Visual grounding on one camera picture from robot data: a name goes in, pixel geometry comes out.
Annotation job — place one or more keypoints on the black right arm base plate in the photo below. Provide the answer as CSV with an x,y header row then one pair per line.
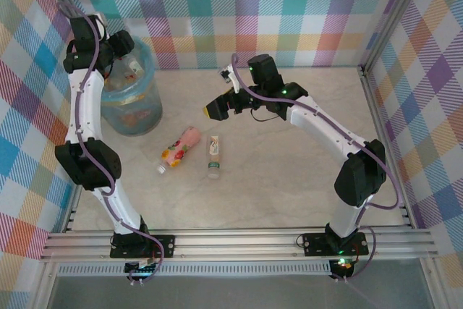
x,y
314,244

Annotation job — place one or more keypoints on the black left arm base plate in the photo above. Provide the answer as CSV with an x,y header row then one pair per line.
x,y
162,245

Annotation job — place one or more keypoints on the pink fruit print bottle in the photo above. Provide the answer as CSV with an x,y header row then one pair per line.
x,y
181,146

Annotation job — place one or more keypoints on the translucent blue plastic bin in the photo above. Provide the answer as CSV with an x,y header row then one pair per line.
x,y
144,121

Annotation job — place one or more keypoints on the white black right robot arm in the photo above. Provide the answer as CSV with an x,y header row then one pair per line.
x,y
325,124

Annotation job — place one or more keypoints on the tea bottle white label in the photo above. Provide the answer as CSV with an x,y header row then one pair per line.
x,y
214,153

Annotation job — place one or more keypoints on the left controller board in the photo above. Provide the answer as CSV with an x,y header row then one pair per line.
x,y
143,269

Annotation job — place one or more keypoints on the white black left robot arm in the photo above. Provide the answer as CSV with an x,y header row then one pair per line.
x,y
85,106

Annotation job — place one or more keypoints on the checkered cloth backdrop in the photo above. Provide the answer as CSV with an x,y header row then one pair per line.
x,y
434,106
29,88
253,16

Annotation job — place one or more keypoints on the aluminium side rail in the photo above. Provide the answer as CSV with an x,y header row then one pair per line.
x,y
376,117

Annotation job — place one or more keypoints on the right controller board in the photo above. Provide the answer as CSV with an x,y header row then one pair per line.
x,y
343,265

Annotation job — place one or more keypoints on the controller board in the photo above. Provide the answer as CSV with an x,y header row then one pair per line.
x,y
343,265
143,269

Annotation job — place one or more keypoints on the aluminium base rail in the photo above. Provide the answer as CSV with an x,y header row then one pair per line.
x,y
235,244

